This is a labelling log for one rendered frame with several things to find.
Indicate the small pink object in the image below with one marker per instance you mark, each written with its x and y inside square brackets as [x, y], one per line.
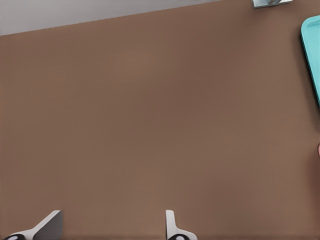
[319, 150]

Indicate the pale blue-green tray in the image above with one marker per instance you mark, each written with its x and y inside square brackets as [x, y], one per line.
[313, 50]

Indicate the silver frame post foot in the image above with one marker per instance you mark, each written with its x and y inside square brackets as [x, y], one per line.
[270, 3]

